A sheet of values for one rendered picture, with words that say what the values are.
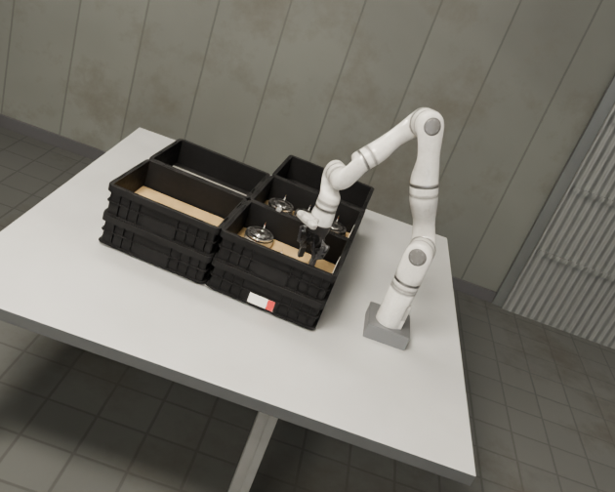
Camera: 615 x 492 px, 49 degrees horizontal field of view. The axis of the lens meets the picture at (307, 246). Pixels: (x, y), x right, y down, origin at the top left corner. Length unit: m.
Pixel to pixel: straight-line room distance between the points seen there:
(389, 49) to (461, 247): 1.34
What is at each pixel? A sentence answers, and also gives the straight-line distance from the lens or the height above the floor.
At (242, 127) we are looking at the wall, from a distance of 4.27.
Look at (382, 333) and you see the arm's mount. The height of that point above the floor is 0.74.
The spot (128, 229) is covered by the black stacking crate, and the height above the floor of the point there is 0.80.
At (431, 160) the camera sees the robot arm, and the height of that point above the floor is 1.35.
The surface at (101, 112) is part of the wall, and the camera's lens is 4.55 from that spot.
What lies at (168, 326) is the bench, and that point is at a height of 0.70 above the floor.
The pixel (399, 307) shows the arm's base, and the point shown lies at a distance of 2.28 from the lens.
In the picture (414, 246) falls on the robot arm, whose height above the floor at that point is 1.07.
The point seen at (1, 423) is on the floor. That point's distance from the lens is 2.70.
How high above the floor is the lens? 1.93
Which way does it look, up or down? 27 degrees down
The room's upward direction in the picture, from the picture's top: 20 degrees clockwise
